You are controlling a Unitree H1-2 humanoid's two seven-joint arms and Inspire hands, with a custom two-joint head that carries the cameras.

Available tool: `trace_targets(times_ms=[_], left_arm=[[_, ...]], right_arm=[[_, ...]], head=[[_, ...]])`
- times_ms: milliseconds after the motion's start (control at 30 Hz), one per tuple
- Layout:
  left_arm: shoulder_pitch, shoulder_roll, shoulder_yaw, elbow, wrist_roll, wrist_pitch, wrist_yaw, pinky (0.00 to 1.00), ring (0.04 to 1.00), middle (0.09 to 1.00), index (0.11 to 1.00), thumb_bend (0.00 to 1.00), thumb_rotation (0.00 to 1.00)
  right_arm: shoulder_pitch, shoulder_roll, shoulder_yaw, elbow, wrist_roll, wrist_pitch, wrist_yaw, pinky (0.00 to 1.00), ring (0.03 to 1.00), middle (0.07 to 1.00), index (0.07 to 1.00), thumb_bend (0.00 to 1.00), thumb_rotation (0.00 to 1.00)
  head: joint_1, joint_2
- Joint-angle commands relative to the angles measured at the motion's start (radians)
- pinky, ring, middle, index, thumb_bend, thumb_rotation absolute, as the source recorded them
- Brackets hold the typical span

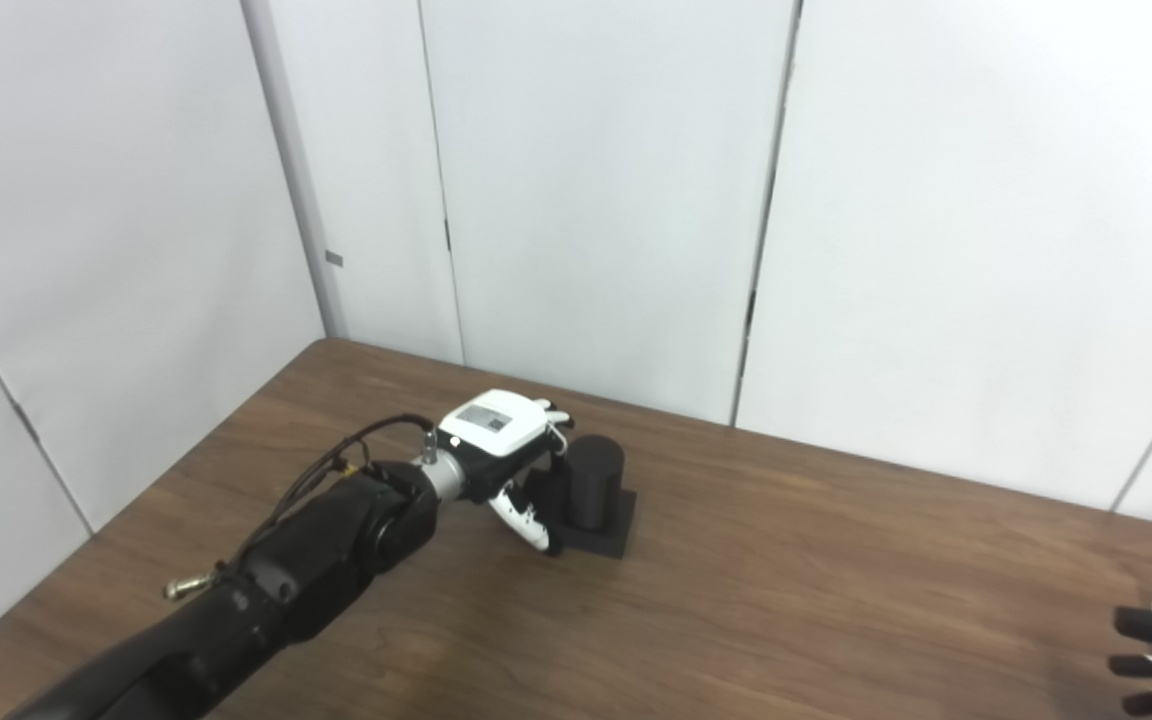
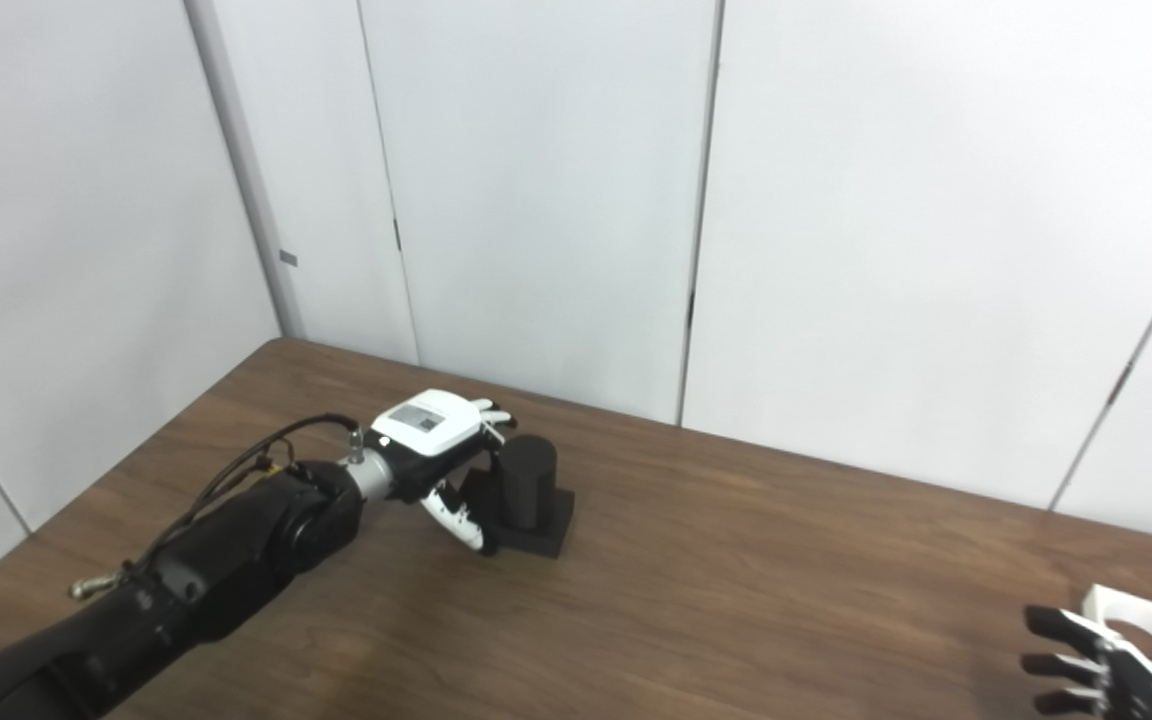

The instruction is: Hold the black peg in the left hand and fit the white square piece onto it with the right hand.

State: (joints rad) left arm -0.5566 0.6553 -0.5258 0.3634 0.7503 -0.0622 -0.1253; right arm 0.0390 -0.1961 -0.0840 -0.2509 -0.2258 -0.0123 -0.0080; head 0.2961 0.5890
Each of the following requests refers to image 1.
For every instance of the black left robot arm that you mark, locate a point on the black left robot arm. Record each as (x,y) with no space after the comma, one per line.
(266,600)

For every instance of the black peg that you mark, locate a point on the black peg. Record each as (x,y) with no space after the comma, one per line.
(596,480)

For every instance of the white and black left hand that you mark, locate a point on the white and black left hand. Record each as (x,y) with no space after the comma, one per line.
(491,430)

